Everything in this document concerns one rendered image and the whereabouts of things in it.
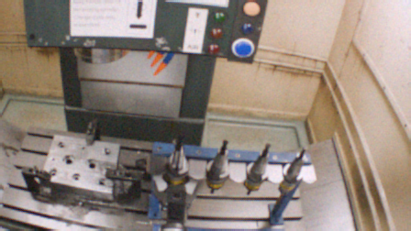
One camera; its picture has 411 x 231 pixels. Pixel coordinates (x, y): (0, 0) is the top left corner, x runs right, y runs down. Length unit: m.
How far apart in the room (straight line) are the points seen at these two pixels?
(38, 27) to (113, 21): 0.16
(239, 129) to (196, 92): 0.60
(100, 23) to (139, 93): 0.93
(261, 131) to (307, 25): 0.71
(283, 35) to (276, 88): 0.35
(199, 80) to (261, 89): 0.59
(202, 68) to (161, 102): 0.22
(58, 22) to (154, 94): 0.94
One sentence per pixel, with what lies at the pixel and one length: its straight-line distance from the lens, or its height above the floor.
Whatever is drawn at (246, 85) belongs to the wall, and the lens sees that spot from 1.95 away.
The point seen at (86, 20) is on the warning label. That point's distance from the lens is 0.60.
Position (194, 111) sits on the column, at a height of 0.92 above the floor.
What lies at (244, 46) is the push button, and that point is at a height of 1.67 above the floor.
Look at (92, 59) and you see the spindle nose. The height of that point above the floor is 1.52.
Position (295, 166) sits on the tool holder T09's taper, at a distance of 0.98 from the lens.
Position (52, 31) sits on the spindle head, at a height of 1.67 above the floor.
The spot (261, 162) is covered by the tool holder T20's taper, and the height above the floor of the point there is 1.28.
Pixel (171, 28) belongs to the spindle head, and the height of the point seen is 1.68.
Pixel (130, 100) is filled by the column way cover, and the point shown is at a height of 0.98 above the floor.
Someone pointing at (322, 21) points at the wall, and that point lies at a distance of 1.82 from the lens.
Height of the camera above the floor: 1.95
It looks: 41 degrees down
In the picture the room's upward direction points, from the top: 11 degrees clockwise
